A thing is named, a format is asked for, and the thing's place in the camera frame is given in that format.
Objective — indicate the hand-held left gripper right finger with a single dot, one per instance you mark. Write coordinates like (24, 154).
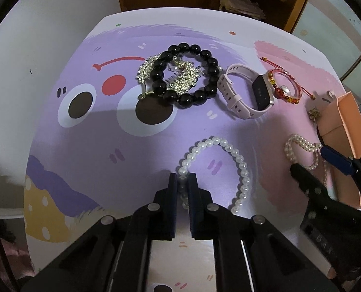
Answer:
(194, 200)

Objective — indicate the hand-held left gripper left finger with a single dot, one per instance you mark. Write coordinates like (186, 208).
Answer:
(172, 197)

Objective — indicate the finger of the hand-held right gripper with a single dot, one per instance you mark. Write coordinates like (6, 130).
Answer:
(335, 158)
(308, 179)

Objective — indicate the peach cardboard box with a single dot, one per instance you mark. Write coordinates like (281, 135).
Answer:
(347, 121)

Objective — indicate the cartoon printed table mat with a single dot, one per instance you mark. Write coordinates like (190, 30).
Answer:
(107, 158)

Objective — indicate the pink smartwatch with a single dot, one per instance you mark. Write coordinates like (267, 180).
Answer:
(261, 92)

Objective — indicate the silver rhinestone leaf hair comb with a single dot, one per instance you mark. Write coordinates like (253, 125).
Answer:
(145, 70)

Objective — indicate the folded white cloth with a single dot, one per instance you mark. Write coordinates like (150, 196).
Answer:
(244, 4)

